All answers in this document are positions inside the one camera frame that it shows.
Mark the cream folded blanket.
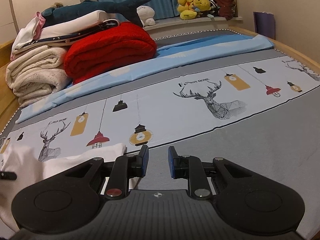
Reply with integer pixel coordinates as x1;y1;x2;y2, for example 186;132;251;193
5;46;73;108

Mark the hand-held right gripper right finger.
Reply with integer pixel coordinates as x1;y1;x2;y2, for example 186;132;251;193
167;146;253;201

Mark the white seal plush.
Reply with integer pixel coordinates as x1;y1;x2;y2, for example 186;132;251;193
136;5;157;27

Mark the yellow round plush toy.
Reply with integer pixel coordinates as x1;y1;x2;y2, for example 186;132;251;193
192;0;212;12

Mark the white t-shirt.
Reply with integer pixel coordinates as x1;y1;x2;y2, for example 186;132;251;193
0;142;139;236

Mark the white folded quilt dark trim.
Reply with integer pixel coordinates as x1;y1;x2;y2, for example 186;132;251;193
24;19;121;48

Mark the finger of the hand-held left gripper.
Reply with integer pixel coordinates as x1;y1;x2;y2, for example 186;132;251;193
0;171;17;181

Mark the red folded blanket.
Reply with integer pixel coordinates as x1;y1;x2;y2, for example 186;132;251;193
63;22;158;84

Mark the purple paper bag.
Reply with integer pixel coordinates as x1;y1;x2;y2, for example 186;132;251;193
253;11;276;41

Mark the dark blue shark plush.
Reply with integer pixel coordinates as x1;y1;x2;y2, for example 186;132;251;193
41;0;153;27

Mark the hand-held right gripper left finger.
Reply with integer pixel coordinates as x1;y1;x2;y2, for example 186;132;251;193
64;144;150;200

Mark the yellow duck plush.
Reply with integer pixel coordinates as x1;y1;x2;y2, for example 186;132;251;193
177;0;197;21

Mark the dark red cushion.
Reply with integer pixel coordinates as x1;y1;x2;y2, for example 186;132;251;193
214;0;237;21

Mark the light blue sheet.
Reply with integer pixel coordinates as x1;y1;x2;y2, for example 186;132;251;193
16;34;275;124

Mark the pink and white cloth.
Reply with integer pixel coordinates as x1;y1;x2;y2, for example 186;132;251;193
10;11;47;61

